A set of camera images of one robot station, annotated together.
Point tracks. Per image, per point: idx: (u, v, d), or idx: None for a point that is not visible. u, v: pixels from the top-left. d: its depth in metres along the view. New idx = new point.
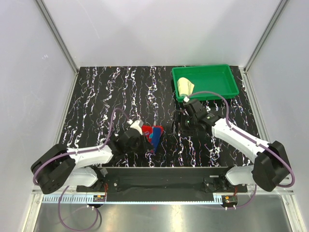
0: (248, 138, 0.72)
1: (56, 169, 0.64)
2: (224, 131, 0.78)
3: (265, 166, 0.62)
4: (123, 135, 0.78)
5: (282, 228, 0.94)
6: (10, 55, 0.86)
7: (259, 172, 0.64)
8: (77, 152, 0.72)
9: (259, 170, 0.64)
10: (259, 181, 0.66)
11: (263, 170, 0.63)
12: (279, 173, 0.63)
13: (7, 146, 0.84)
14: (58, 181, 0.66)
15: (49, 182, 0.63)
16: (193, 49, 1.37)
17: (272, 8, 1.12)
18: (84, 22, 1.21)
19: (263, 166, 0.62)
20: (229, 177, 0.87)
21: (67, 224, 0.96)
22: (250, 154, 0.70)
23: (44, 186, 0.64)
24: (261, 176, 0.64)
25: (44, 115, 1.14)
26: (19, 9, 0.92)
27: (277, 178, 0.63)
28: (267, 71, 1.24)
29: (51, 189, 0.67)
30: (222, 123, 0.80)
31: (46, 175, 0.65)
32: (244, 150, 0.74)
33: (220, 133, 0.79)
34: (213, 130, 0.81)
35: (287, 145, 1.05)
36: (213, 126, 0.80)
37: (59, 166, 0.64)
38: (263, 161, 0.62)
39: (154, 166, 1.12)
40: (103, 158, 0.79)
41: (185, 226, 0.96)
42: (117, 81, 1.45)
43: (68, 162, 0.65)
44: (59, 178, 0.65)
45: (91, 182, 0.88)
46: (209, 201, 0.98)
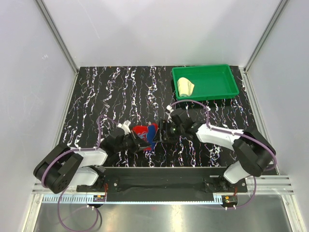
0: (224, 132, 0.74)
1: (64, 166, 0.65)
2: (205, 133, 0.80)
3: (246, 151, 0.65)
4: (110, 136, 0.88)
5: (281, 228, 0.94)
6: (10, 55, 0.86)
7: (244, 159, 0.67)
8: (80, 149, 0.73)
9: (242, 157, 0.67)
10: (245, 168, 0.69)
11: (246, 156, 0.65)
12: (262, 156, 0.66)
13: (7, 146, 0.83)
14: (67, 178, 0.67)
15: (59, 180, 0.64)
16: (194, 49, 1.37)
17: (273, 7, 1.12)
18: (84, 22, 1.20)
19: (245, 152, 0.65)
20: (228, 176, 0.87)
21: (68, 224, 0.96)
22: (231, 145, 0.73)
23: (54, 185, 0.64)
24: (247, 163, 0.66)
25: (44, 115, 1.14)
26: (19, 8, 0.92)
27: (262, 160, 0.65)
28: (268, 71, 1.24)
29: (61, 187, 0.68)
30: (203, 127, 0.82)
31: (54, 174, 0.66)
32: (227, 144, 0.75)
33: (204, 137, 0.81)
34: (198, 137, 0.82)
35: (287, 145, 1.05)
36: (196, 132, 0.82)
37: (66, 162, 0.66)
38: (242, 146, 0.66)
39: (154, 166, 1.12)
40: (101, 157, 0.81)
41: (185, 226, 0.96)
42: (117, 81, 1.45)
43: (75, 156, 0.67)
44: (68, 174, 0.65)
45: (93, 181, 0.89)
46: (209, 201, 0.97)
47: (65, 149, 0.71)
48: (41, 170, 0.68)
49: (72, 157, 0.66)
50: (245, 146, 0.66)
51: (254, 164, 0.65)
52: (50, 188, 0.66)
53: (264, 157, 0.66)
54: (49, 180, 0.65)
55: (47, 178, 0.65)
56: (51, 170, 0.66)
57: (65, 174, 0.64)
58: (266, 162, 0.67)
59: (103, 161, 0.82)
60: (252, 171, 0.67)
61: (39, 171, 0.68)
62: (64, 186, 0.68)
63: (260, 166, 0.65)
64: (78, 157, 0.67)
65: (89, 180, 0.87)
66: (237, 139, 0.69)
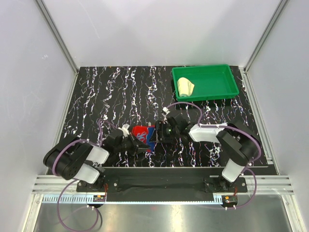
0: (211, 126, 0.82)
1: (76, 152, 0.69)
2: (196, 131, 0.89)
3: (230, 141, 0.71)
4: (110, 137, 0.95)
5: (281, 228, 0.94)
6: (10, 54, 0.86)
7: (229, 150, 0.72)
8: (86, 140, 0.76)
9: (228, 148, 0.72)
10: (234, 160, 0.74)
11: (230, 146, 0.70)
12: (248, 146, 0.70)
13: (7, 146, 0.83)
14: (78, 165, 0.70)
15: (72, 165, 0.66)
16: (194, 49, 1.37)
17: (273, 7, 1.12)
18: (84, 21, 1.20)
19: (228, 142, 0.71)
20: (226, 175, 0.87)
21: (68, 224, 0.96)
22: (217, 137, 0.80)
23: (66, 171, 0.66)
24: (233, 153, 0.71)
25: (44, 115, 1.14)
26: (19, 8, 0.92)
27: (248, 150, 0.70)
28: (267, 71, 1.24)
29: (71, 175, 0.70)
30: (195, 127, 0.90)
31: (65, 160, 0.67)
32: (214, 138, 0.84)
33: (196, 134, 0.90)
34: (190, 135, 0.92)
35: (287, 145, 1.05)
36: (189, 132, 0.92)
37: (77, 150, 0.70)
38: (225, 137, 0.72)
39: (154, 166, 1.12)
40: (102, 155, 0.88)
41: (185, 226, 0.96)
42: (117, 81, 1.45)
43: (85, 144, 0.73)
44: (79, 160, 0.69)
45: (95, 178, 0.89)
46: (209, 201, 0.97)
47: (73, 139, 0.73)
48: (50, 159, 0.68)
49: (83, 145, 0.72)
50: (228, 137, 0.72)
51: (239, 153, 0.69)
52: (61, 175, 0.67)
53: (250, 147, 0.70)
54: (61, 167, 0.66)
55: (58, 165, 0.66)
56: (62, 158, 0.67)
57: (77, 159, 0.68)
58: (253, 152, 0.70)
59: (104, 160, 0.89)
60: (239, 162, 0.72)
61: (48, 161, 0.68)
62: (72, 174, 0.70)
63: (246, 156, 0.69)
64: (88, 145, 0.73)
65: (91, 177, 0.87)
66: (220, 131, 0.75)
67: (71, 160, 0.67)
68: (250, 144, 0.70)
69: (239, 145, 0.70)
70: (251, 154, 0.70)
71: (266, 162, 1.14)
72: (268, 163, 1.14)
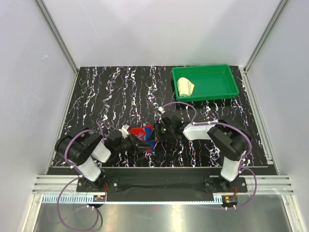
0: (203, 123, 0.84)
1: (87, 140, 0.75)
2: (189, 129, 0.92)
3: (220, 137, 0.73)
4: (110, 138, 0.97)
5: (281, 228, 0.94)
6: (10, 54, 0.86)
7: (221, 145, 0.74)
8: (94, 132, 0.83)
9: (219, 143, 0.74)
10: (228, 156, 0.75)
11: (221, 141, 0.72)
12: (240, 141, 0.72)
13: (7, 146, 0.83)
14: (88, 151, 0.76)
15: (82, 151, 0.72)
16: (194, 49, 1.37)
17: (273, 7, 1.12)
18: (84, 22, 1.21)
19: (218, 137, 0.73)
20: (225, 175, 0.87)
21: (68, 224, 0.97)
22: None
23: (77, 156, 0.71)
24: (226, 149, 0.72)
25: (44, 115, 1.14)
26: (19, 9, 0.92)
27: (239, 145, 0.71)
28: (267, 71, 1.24)
29: (81, 161, 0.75)
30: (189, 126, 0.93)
31: (77, 146, 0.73)
32: (206, 135, 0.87)
33: (189, 132, 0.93)
34: (185, 135, 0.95)
35: (287, 145, 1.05)
36: (183, 131, 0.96)
37: (88, 137, 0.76)
38: (216, 133, 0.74)
39: (154, 166, 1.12)
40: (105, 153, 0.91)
41: (185, 226, 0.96)
42: (117, 81, 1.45)
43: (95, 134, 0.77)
44: (89, 148, 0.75)
45: (96, 176, 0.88)
46: (209, 201, 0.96)
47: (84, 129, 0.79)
48: (62, 146, 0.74)
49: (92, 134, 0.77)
50: (219, 133, 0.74)
51: (230, 148, 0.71)
52: (72, 160, 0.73)
53: (241, 142, 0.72)
54: (73, 152, 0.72)
55: (70, 150, 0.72)
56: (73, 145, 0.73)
57: (88, 146, 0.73)
58: (243, 147, 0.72)
59: (105, 159, 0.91)
60: (232, 157, 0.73)
61: (61, 146, 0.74)
62: (82, 161, 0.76)
63: (237, 151, 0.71)
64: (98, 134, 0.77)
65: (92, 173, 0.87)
66: (211, 128, 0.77)
67: (81, 147, 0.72)
68: (241, 139, 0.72)
69: (230, 140, 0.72)
70: (243, 150, 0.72)
71: (267, 162, 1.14)
72: (268, 163, 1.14)
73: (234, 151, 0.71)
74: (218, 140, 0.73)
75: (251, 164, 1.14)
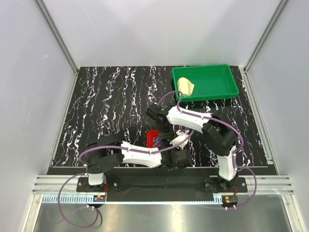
0: (194, 115, 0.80)
1: (104, 159, 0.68)
2: (175, 116, 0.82)
3: (214, 134, 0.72)
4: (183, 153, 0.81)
5: (281, 228, 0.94)
6: (10, 54, 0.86)
7: (211, 141, 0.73)
8: (129, 149, 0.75)
9: (210, 140, 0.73)
10: (212, 149, 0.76)
11: (213, 138, 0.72)
12: (230, 137, 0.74)
13: (6, 146, 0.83)
14: (103, 169, 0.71)
15: (94, 167, 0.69)
16: (193, 49, 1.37)
17: (273, 7, 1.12)
18: (84, 21, 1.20)
19: (212, 135, 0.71)
20: (222, 174, 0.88)
21: (71, 220, 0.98)
22: (199, 128, 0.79)
23: (90, 167, 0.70)
24: (215, 145, 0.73)
25: (44, 115, 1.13)
26: (19, 8, 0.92)
27: (228, 141, 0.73)
28: (267, 71, 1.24)
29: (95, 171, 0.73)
30: (173, 110, 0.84)
31: (95, 158, 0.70)
32: (194, 126, 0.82)
33: (175, 119, 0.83)
34: (168, 119, 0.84)
35: (287, 145, 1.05)
36: (167, 115, 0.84)
37: (107, 157, 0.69)
38: (210, 130, 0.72)
39: None
40: (150, 163, 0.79)
41: (185, 226, 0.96)
42: (117, 81, 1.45)
43: (117, 157, 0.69)
44: (104, 167, 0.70)
45: (93, 182, 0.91)
46: (209, 201, 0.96)
47: (116, 142, 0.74)
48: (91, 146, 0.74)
49: (116, 155, 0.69)
50: (213, 129, 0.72)
51: (219, 145, 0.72)
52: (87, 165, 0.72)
53: (229, 137, 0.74)
54: (90, 161, 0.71)
55: (90, 158, 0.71)
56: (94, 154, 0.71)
57: (100, 166, 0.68)
58: (231, 142, 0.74)
59: (153, 166, 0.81)
60: (219, 152, 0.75)
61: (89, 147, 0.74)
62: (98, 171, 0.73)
63: (225, 146, 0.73)
64: (119, 159, 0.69)
65: (93, 180, 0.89)
66: (204, 124, 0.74)
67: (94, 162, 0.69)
68: (230, 135, 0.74)
69: (220, 137, 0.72)
70: (230, 145, 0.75)
71: (267, 162, 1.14)
72: (268, 163, 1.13)
73: (222, 148, 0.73)
74: (212, 138, 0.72)
75: (251, 164, 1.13)
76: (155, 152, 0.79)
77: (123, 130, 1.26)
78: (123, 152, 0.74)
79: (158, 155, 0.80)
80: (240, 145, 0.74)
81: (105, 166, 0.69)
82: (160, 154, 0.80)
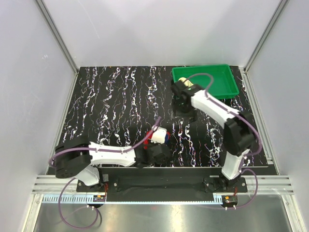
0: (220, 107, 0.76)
1: (72, 162, 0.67)
2: (200, 101, 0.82)
3: (235, 132, 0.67)
4: (157, 148, 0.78)
5: (281, 228, 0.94)
6: (10, 54, 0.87)
7: (228, 137, 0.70)
8: (98, 149, 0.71)
9: (228, 136, 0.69)
10: (226, 145, 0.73)
11: (232, 136, 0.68)
12: (248, 139, 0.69)
13: (7, 146, 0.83)
14: (72, 171, 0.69)
15: (62, 170, 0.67)
16: (193, 49, 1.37)
17: (273, 7, 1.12)
18: (85, 22, 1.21)
19: (232, 132, 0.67)
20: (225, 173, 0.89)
21: (71, 222, 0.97)
22: (221, 120, 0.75)
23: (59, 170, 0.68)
24: (231, 142, 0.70)
25: (44, 115, 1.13)
26: (19, 8, 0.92)
27: (245, 143, 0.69)
28: (267, 71, 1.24)
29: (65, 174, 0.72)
30: (200, 94, 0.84)
31: (63, 161, 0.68)
32: (216, 117, 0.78)
33: (199, 103, 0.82)
34: (193, 101, 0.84)
35: (287, 144, 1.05)
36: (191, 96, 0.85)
37: (75, 159, 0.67)
38: (232, 126, 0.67)
39: (154, 166, 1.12)
40: (124, 162, 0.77)
41: (185, 226, 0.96)
42: (117, 81, 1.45)
43: (85, 158, 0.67)
44: (72, 169, 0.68)
45: (91, 182, 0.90)
46: (209, 201, 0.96)
47: (84, 144, 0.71)
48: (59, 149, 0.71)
49: (82, 156, 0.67)
50: (235, 127, 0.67)
51: (235, 144, 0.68)
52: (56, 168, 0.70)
53: (247, 139, 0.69)
54: (58, 164, 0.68)
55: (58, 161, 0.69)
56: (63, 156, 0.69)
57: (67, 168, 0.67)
58: (247, 145, 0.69)
59: (128, 164, 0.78)
60: (232, 151, 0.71)
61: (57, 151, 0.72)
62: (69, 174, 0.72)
63: (240, 147, 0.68)
64: (86, 160, 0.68)
65: (88, 181, 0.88)
66: (229, 119, 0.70)
67: (62, 165, 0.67)
68: (250, 137, 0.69)
69: (240, 137, 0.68)
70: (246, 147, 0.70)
71: (267, 162, 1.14)
72: (269, 163, 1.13)
73: (237, 147, 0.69)
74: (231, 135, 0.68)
75: (251, 164, 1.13)
76: (127, 151, 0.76)
77: (123, 130, 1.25)
78: (91, 153, 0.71)
79: (131, 153, 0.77)
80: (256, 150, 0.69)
81: (72, 168, 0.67)
82: (134, 152, 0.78)
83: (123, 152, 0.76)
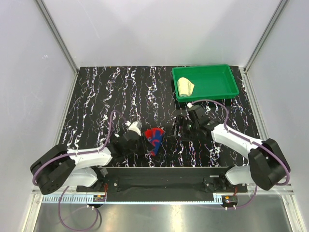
0: (242, 138, 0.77)
1: (56, 171, 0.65)
2: (220, 133, 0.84)
3: (260, 163, 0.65)
4: (122, 138, 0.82)
5: (281, 228, 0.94)
6: (10, 54, 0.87)
7: (256, 170, 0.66)
8: (77, 152, 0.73)
9: (255, 169, 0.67)
10: (256, 180, 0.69)
11: (259, 167, 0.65)
12: (278, 171, 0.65)
13: (7, 146, 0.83)
14: (58, 182, 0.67)
15: (48, 183, 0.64)
16: (193, 49, 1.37)
17: (273, 7, 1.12)
18: (84, 22, 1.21)
19: (258, 163, 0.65)
20: (229, 177, 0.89)
21: (72, 226, 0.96)
22: (245, 152, 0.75)
23: (44, 186, 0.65)
24: (258, 175, 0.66)
25: (44, 115, 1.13)
26: (19, 8, 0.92)
27: (275, 176, 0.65)
28: (267, 71, 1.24)
29: (51, 189, 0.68)
30: (220, 128, 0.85)
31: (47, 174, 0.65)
32: (240, 149, 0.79)
33: (218, 136, 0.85)
34: (212, 135, 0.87)
35: (287, 144, 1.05)
36: (212, 131, 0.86)
37: (58, 167, 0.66)
38: (257, 157, 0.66)
39: (154, 166, 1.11)
40: (103, 160, 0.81)
41: (185, 226, 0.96)
42: (117, 81, 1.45)
43: (68, 163, 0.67)
44: (59, 179, 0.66)
45: (91, 182, 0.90)
46: (209, 201, 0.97)
47: (62, 152, 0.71)
48: (36, 168, 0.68)
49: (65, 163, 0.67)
50: (260, 158, 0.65)
51: (265, 177, 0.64)
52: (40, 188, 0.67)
53: (277, 172, 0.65)
54: (41, 181, 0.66)
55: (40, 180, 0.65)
56: (44, 171, 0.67)
57: (54, 179, 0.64)
58: (278, 177, 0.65)
59: (106, 162, 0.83)
60: (262, 184, 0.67)
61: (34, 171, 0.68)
62: (54, 188, 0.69)
63: (270, 181, 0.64)
64: (71, 163, 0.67)
65: (87, 181, 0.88)
66: (253, 150, 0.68)
67: (47, 180, 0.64)
68: (278, 169, 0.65)
69: (268, 168, 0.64)
70: (277, 181, 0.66)
71: None
72: None
73: (268, 181, 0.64)
74: (258, 167, 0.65)
75: None
76: (103, 149, 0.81)
77: (123, 130, 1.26)
78: (72, 157, 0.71)
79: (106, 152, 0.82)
80: (286, 182, 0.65)
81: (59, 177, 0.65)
82: (108, 148, 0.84)
83: (100, 151, 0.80)
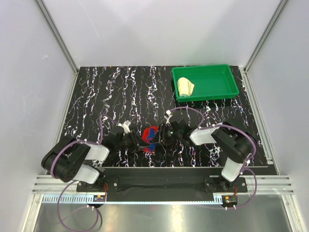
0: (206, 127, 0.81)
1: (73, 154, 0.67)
2: (195, 134, 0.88)
3: (225, 139, 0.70)
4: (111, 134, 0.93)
5: (281, 228, 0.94)
6: (10, 54, 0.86)
7: (225, 147, 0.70)
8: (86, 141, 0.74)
9: (224, 147, 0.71)
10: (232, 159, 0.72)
11: (226, 143, 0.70)
12: (246, 143, 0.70)
13: (7, 146, 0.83)
14: (76, 166, 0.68)
15: (69, 166, 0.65)
16: (193, 49, 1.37)
17: (273, 7, 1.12)
18: (84, 22, 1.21)
19: (223, 139, 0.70)
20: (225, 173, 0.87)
21: (72, 226, 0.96)
22: None
23: (64, 173, 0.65)
24: (229, 151, 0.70)
25: (44, 115, 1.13)
26: (19, 8, 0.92)
27: (245, 148, 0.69)
28: (267, 71, 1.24)
29: (70, 177, 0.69)
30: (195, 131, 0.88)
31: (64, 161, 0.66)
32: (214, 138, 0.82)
33: (197, 138, 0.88)
34: (192, 139, 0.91)
35: (287, 144, 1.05)
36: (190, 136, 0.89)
37: (74, 152, 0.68)
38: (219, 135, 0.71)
39: (154, 166, 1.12)
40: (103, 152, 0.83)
41: (185, 226, 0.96)
42: (117, 81, 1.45)
43: (83, 145, 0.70)
44: (77, 162, 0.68)
45: (94, 178, 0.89)
46: (209, 201, 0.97)
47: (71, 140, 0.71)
48: (49, 162, 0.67)
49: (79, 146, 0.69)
50: (223, 134, 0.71)
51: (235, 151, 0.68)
52: (60, 178, 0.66)
53: (246, 143, 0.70)
54: (59, 169, 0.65)
55: (57, 169, 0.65)
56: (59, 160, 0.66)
57: (75, 161, 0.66)
58: (248, 149, 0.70)
59: (104, 157, 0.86)
60: (236, 160, 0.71)
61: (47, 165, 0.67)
62: (72, 175, 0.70)
63: (243, 153, 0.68)
64: (85, 146, 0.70)
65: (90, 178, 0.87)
66: (216, 129, 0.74)
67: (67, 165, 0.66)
68: (246, 141, 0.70)
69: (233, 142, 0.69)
70: (247, 152, 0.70)
71: (266, 162, 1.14)
72: (268, 163, 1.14)
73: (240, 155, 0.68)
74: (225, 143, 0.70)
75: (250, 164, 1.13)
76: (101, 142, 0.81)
77: None
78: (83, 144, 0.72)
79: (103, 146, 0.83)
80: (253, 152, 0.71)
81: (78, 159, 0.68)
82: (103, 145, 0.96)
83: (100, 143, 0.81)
